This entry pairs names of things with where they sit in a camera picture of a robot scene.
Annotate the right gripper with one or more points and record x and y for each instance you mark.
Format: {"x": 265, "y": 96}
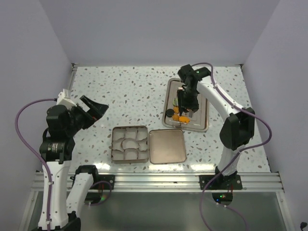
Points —
{"x": 192, "y": 106}

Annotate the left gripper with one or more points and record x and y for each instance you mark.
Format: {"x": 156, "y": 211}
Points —
{"x": 96, "y": 111}

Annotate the orange flower cookie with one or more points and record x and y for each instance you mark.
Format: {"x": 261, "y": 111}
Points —
{"x": 176, "y": 110}

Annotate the orange animal cookie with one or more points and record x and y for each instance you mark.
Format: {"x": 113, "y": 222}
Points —
{"x": 184, "y": 119}

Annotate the orange swirl cookie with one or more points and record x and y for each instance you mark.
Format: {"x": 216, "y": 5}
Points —
{"x": 175, "y": 117}

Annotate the black sandwich cookie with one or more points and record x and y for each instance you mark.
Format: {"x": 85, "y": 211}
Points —
{"x": 169, "y": 112}

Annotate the green round cookie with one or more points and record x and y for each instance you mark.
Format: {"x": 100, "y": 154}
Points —
{"x": 175, "y": 102}

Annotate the metal tongs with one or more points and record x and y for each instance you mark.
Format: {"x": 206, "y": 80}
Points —
{"x": 178, "y": 95}

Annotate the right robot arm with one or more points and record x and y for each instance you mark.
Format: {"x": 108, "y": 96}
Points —
{"x": 238, "y": 123}

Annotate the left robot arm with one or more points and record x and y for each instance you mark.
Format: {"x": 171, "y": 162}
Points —
{"x": 61, "y": 209}

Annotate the silver metal tray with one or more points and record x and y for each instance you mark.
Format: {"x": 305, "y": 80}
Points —
{"x": 198, "y": 120}

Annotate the gold cookie tin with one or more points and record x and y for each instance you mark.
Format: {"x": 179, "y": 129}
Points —
{"x": 130, "y": 145}

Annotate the gold tin lid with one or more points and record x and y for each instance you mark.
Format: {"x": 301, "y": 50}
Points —
{"x": 167, "y": 146}

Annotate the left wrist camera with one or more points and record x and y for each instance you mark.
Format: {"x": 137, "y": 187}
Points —
{"x": 65, "y": 99}

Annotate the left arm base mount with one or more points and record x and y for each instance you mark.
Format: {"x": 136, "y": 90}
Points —
{"x": 106, "y": 182}

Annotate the aluminium front rail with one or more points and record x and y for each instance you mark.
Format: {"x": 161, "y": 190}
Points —
{"x": 192, "y": 182}

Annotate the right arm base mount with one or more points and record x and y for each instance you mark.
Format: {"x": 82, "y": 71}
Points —
{"x": 221, "y": 183}

